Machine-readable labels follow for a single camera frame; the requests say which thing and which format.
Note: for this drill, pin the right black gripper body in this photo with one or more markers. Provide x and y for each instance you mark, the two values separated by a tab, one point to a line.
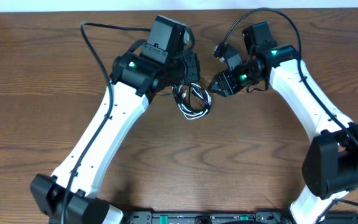
242	76

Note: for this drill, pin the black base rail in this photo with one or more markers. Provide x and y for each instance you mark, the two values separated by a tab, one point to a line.
202	218

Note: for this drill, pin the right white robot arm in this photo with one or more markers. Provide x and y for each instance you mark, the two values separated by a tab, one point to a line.
330	168

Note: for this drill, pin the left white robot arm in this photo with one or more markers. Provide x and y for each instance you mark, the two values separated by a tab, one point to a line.
165	59

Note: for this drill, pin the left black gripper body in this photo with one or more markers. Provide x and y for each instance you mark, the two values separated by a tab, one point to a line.
190	66

